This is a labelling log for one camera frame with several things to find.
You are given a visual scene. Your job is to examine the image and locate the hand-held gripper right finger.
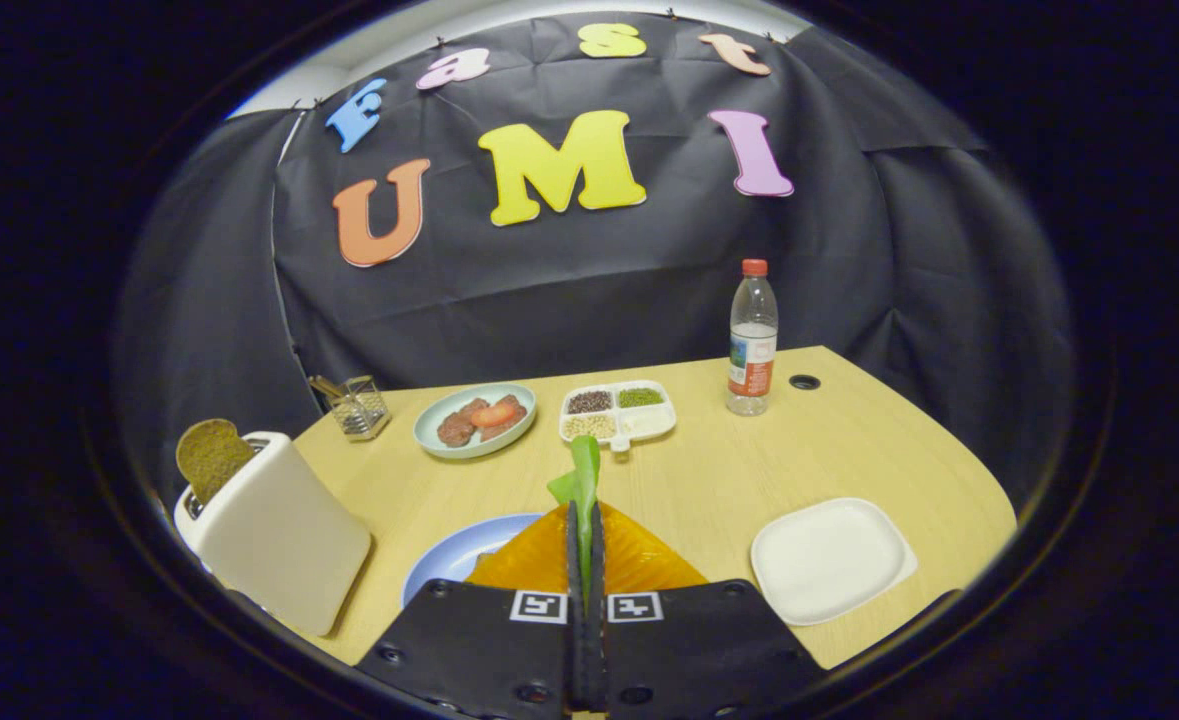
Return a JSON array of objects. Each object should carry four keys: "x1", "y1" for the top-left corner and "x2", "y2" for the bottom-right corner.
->
[{"x1": 586, "y1": 500, "x2": 830, "y2": 720}]

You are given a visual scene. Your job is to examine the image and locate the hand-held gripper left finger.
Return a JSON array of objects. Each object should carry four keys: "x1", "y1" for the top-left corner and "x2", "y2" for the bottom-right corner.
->
[{"x1": 354, "y1": 500, "x2": 588, "y2": 720}]

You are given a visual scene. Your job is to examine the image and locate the green lettuce leaf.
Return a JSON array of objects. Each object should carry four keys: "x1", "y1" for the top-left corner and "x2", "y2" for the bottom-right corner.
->
[{"x1": 547, "y1": 435, "x2": 602, "y2": 611}]

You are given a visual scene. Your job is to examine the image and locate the brown toast bread slice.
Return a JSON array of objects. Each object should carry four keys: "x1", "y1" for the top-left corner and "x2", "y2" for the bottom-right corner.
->
[{"x1": 176, "y1": 418, "x2": 256, "y2": 506}]

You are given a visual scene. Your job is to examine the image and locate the blue round plate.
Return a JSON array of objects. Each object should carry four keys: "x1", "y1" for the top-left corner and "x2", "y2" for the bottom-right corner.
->
[{"x1": 402, "y1": 513, "x2": 547, "y2": 607}]

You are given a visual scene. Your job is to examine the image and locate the white square plate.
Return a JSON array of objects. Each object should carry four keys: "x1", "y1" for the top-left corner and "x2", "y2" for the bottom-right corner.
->
[{"x1": 750, "y1": 497, "x2": 918, "y2": 627}]

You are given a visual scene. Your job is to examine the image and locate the white toaster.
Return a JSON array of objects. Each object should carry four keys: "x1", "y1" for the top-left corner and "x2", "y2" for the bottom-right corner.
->
[{"x1": 174, "y1": 432, "x2": 373, "y2": 638}]

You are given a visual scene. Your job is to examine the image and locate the white divided seed tray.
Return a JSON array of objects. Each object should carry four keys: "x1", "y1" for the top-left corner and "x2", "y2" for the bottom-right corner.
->
[{"x1": 559, "y1": 380, "x2": 677, "y2": 453}]

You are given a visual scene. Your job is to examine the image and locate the pale green round plate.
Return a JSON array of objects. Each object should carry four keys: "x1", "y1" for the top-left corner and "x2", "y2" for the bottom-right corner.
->
[{"x1": 413, "y1": 383, "x2": 538, "y2": 460}]

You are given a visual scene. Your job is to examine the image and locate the clear square stick holder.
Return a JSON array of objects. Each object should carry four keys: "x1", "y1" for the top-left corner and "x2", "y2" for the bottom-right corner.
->
[{"x1": 309, "y1": 375, "x2": 392, "y2": 442}]

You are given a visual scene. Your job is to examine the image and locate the clear red-capped water bottle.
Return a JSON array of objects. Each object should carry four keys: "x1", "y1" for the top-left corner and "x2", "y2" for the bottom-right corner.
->
[{"x1": 727, "y1": 259, "x2": 779, "y2": 417}]

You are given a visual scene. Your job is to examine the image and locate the black backdrop cloth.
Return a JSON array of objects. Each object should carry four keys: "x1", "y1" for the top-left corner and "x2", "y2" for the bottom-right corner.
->
[{"x1": 114, "y1": 10, "x2": 1075, "y2": 521}]

